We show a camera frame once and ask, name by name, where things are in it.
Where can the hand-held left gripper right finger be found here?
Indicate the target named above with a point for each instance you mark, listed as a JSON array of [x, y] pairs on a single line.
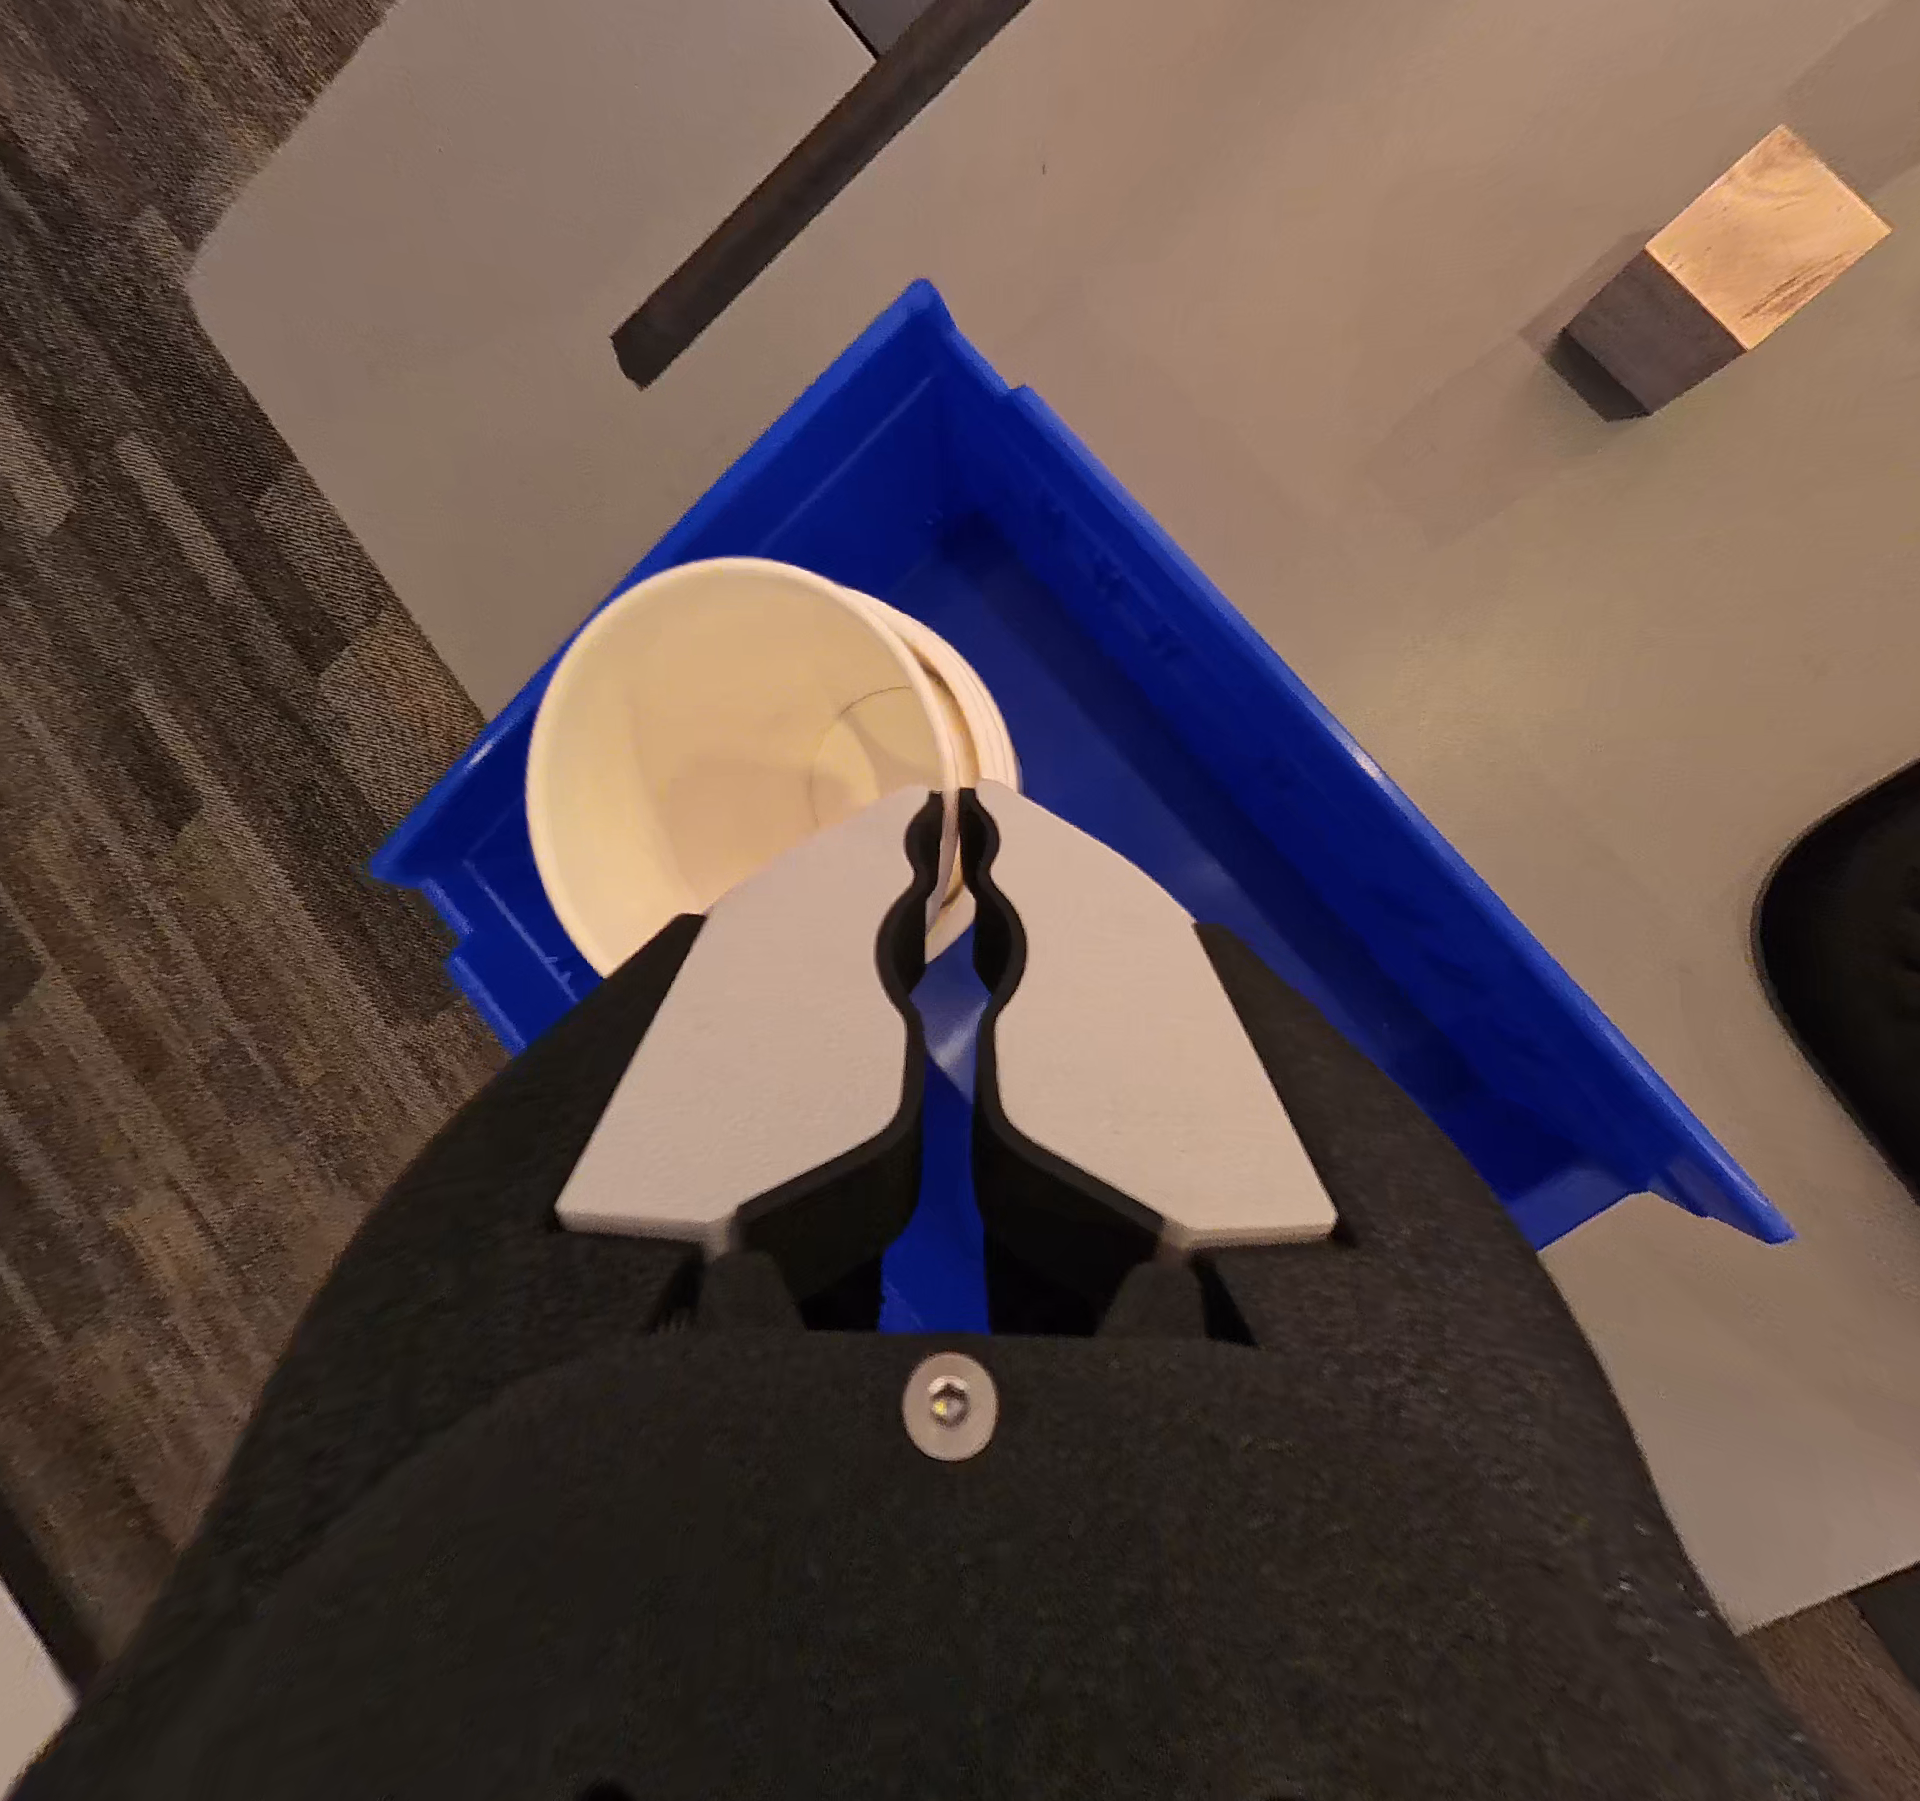
[[1155, 1067]]

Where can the wooden cube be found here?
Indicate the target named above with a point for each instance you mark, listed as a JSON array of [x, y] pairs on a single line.
[[1753, 256]]

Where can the black textured wrist pad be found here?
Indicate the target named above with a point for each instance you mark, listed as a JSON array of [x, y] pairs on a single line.
[[1852, 960]]

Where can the blue plastic bin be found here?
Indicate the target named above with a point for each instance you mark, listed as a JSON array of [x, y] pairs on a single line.
[[1199, 782]]

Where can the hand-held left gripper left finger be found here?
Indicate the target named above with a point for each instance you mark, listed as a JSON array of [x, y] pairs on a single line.
[[751, 1067]]

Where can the white low cabinet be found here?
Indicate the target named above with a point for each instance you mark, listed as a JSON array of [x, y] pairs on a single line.
[[28, 1674]]

